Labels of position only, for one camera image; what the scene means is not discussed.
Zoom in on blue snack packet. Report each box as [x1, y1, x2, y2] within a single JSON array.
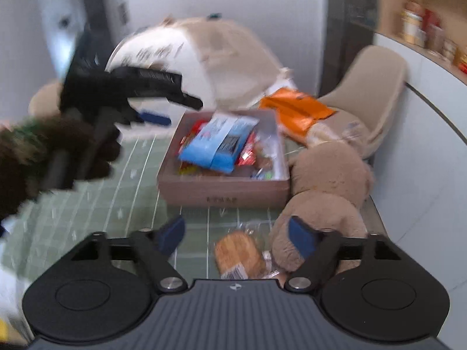
[[178, 112, 259, 174]]

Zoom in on clear bread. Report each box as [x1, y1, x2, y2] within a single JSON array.
[[212, 220, 284, 283]]

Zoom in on red sachet with barcode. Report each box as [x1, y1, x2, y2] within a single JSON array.
[[236, 131, 257, 167]]

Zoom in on large red roast duck packet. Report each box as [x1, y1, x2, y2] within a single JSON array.
[[178, 120, 208, 154]]

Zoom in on gloved left hand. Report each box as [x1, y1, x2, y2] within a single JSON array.
[[0, 114, 124, 223]]

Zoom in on beige chair left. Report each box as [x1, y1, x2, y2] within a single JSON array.
[[28, 80, 62, 117]]

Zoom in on beige chair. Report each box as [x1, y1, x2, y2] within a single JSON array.
[[28, 80, 62, 117], [319, 45, 408, 159]]

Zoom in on green grid table mat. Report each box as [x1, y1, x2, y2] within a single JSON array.
[[0, 130, 304, 285]]

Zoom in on brown teddy bear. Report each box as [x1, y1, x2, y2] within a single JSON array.
[[269, 141, 374, 273]]

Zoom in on white mesh food cover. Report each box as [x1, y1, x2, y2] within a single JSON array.
[[106, 17, 296, 109]]

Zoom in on pink cardboard box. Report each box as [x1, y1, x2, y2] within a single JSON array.
[[157, 109, 290, 209]]

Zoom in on orange package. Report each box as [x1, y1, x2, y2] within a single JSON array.
[[259, 88, 337, 145]]

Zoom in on beige chair right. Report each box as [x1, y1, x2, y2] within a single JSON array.
[[319, 45, 408, 159]]

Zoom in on glass door cabinet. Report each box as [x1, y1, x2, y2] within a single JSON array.
[[319, 0, 378, 97]]

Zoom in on jars on counter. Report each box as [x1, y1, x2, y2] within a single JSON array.
[[401, 0, 466, 74]]

